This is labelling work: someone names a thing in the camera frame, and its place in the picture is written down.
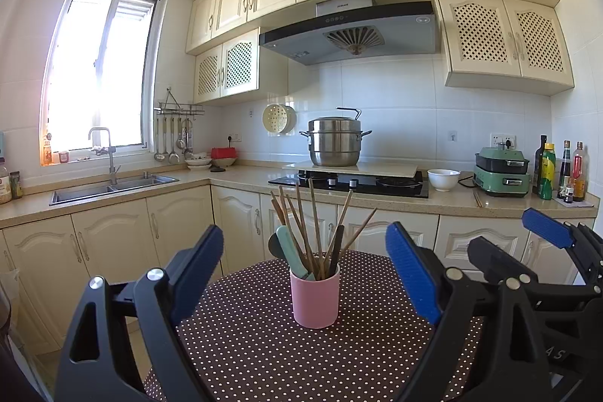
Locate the stainless double sink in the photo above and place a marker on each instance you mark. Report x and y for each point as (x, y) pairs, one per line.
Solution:
(94, 192)

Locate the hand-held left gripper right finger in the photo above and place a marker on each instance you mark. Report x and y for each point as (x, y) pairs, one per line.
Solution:
(414, 275)

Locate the row of hanging kitchen utensils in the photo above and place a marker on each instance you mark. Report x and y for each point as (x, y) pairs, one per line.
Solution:
(160, 156)

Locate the sliding window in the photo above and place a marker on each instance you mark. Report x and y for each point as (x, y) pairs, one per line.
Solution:
(94, 77)

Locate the cream perforated steamer plate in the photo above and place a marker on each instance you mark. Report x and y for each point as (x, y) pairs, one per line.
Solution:
(275, 119)

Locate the green electric cooker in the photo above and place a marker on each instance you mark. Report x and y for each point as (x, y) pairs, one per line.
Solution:
(499, 185)

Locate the pink cup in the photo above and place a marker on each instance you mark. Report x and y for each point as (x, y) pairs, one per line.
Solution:
(314, 303)

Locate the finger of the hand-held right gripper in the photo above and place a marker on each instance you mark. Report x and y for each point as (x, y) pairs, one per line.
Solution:
(546, 225)
(494, 260)

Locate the white double wall outlet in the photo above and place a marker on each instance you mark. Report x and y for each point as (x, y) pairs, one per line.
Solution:
(503, 140)

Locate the small dark jar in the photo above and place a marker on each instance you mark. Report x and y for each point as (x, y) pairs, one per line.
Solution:
(15, 186)

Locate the red label bottle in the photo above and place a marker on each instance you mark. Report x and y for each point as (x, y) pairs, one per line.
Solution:
(579, 176)

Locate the black glass cooktop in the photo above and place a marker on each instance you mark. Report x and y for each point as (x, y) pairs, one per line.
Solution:
(367, 185)

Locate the small dark bottle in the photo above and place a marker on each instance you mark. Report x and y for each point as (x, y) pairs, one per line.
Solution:
(568, 194)

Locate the dark glass oil bottle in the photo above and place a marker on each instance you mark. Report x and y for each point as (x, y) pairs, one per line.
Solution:
(538, 166)

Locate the metal wall rack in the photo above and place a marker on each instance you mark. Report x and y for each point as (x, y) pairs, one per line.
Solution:
(179, 107)

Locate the dark sauce bottle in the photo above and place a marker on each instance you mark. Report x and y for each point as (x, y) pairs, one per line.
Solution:
(564, 171)

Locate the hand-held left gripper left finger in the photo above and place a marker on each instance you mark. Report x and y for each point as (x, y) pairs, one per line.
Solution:
(198, 270)

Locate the red container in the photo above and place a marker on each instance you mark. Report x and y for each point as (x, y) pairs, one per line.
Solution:
(224, 153)

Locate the steel faucet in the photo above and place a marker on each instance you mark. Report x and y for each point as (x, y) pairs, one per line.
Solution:
(111, 162)

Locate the brown polka-dot tablecloth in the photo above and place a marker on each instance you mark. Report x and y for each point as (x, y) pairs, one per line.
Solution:
(264, 345)

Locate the green and yellow bottle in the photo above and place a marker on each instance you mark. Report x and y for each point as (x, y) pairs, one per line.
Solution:
(547, 176)

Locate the pair of dark chopsticks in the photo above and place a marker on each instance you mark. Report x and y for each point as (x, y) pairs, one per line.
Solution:
(478, 197)

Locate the white bowl under red container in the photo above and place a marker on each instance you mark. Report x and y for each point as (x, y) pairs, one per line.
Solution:
(226, 162)

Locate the white ceramic bowl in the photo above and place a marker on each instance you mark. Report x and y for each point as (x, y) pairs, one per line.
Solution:
(443, 180)

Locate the row of cream base cabinets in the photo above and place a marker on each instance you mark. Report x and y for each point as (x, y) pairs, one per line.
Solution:
(113, 237)

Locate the white tray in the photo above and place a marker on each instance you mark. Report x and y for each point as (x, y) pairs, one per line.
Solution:
(585, 204)

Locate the stainless steamer pot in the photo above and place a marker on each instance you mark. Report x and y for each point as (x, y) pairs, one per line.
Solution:
(334, 147)

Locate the bunch of wooden chopsticks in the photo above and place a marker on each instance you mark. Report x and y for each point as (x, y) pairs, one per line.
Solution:
(314, 218)

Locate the grey range hood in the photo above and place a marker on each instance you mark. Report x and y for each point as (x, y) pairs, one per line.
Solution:
(306, 41)

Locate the small red cup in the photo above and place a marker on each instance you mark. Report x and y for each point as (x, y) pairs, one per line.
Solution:
(63, 156)

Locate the orange bottle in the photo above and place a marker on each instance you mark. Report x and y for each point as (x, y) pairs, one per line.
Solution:
(47, 152)

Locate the cream lattice-door cabinet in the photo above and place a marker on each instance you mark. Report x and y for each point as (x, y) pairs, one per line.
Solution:
(238, 65)
(476, 34)

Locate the stacked white bowls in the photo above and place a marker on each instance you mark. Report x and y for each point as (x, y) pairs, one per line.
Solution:
(198, 162)

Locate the glass jar with white lid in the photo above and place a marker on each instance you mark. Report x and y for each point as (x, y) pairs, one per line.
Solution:
(4, 190)

